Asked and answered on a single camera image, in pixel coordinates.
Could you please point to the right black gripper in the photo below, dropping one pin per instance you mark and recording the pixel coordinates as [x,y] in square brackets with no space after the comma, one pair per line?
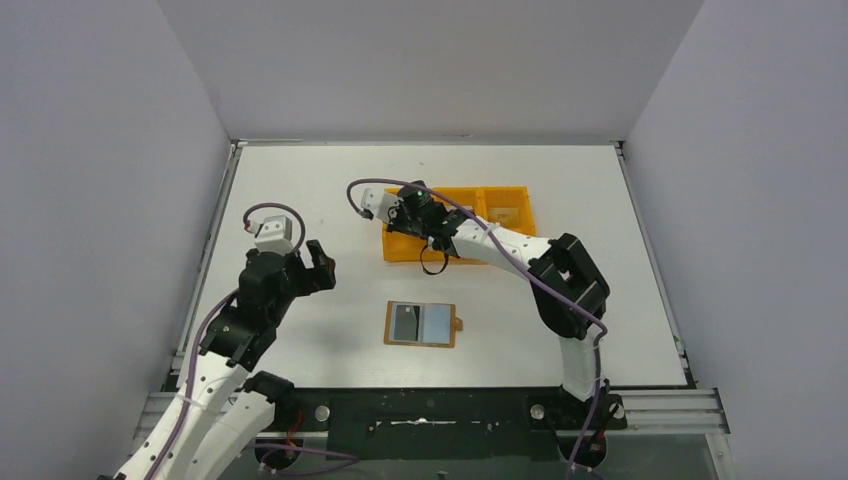
[395,214]

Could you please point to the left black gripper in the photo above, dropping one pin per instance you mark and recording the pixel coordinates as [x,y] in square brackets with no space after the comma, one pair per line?
[299,271]

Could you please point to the dark card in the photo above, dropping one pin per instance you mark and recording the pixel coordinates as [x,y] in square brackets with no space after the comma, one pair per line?
[406,323]

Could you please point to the tan leather card holder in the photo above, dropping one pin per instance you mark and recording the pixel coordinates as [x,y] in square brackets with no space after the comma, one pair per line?
[439,327]

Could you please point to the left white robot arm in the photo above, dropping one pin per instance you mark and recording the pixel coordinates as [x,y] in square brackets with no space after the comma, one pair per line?
[224,401]

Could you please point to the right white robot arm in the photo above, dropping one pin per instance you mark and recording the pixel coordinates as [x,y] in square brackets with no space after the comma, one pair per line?
[569,291]

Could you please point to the orange three-compartment tray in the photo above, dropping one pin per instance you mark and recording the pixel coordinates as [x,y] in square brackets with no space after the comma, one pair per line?
[398,248]

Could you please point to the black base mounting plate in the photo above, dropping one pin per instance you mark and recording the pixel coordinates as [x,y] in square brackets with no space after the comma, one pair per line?
[538,423]

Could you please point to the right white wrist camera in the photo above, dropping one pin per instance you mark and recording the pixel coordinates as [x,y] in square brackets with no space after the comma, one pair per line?
[379,205]

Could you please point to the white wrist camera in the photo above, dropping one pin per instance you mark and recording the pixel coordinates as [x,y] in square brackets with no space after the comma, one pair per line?
[273,234]
[379,205]

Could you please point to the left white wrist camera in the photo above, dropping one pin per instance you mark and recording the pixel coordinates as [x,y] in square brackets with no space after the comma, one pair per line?
[273,234]

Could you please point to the aluminium frame rail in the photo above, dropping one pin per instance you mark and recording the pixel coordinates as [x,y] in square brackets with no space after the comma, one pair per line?
[212,245]

